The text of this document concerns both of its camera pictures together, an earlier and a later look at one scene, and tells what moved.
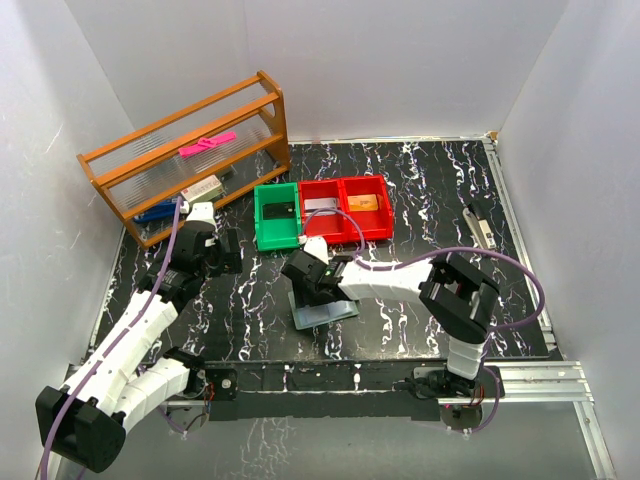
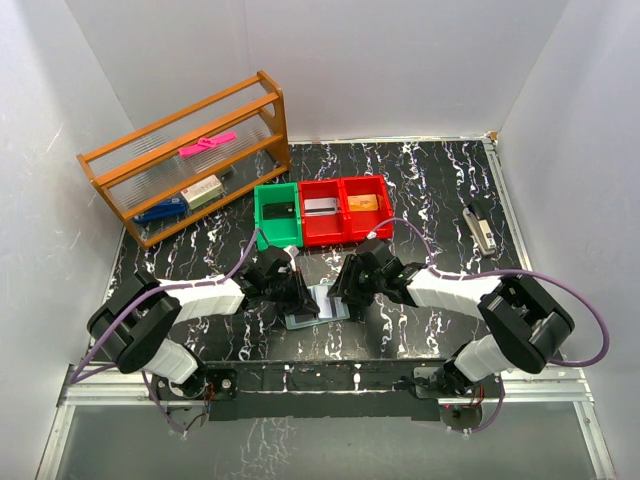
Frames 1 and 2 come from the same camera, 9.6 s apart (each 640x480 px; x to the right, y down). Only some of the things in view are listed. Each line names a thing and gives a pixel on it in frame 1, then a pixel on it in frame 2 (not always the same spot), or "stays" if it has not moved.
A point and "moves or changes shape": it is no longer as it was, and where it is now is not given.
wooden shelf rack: [215, 148] stays
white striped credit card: [320, 203] moves or changes shape
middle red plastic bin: [322, 210] stays
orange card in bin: [367, 202] stays
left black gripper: [227, 262] to [302, 302]
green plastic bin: [278, 219] stays
